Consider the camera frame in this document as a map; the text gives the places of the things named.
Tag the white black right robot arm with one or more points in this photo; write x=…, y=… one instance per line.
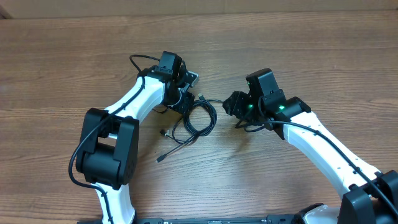
x=367, y=194

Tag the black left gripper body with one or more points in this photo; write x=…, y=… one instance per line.
x=186, y=101

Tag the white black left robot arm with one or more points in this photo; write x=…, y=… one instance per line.
x=106, y=157

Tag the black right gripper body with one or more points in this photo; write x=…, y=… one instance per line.
x=234, y=104

